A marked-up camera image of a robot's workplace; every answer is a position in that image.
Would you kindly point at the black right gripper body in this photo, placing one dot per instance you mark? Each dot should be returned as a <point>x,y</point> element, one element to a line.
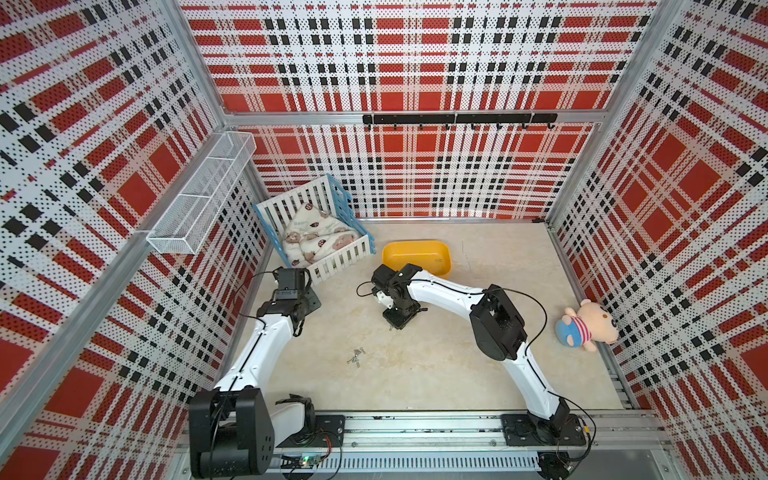
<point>400,312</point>

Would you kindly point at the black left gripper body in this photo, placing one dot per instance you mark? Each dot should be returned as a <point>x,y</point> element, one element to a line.
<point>309,299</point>

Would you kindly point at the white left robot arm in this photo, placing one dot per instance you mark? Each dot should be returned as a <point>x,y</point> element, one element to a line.
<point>232,431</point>

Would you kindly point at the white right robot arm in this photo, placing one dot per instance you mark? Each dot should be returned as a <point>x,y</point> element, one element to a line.
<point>499,333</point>

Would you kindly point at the yellow plastic storage box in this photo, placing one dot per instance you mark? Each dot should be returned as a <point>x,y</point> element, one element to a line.
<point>431,255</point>

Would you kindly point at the white patterned blanket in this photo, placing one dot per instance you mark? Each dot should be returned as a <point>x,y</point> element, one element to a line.
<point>313,235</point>

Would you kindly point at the green circuit board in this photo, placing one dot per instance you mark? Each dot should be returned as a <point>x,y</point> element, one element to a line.
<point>308,461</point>

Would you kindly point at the pink plush pig toy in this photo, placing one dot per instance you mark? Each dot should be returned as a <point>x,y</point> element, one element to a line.
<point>587,326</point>

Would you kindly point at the black wall hook rail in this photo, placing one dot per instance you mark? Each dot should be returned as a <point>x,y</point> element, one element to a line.
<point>472,119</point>

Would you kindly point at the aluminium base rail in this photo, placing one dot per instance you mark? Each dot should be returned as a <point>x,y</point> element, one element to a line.
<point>619,444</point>

